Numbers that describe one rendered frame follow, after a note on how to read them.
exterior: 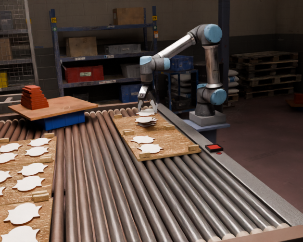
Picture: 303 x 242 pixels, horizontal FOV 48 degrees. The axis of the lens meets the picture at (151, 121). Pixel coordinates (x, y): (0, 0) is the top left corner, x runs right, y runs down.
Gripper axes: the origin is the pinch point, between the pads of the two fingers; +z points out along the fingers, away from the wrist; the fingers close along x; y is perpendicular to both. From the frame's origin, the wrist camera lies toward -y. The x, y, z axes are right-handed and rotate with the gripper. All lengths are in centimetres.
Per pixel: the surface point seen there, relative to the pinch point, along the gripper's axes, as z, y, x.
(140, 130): 11.1, -4.9, 3.4
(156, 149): 10.1, -35.8, -18.4
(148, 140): 10.1, -23.5, -9.2
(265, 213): 13, -81, -77
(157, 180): 13, -66, -30
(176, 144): 11.0, -23.8, -26.4
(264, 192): 13, -65, -76
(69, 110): 1, -3, 57
